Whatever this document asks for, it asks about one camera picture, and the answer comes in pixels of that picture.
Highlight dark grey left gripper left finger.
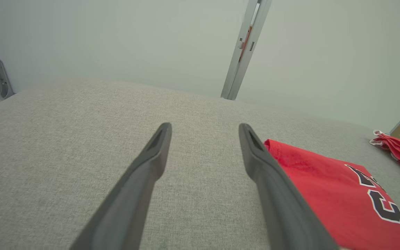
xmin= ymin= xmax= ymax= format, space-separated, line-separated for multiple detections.
xmin=69 ymin=122 xmax=173 ymax=250

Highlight grey double partition post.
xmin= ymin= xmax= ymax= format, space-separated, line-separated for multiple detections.
xmin=220 ymin=0 xmax=273 ymax=101

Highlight red and white t-shirt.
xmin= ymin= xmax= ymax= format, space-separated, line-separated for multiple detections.
xmin=263 ymin=139 xmax=400 ymax=250

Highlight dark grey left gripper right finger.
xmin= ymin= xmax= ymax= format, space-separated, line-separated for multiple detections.
xmin=239 ymin=123 xmax=341 ymax=250

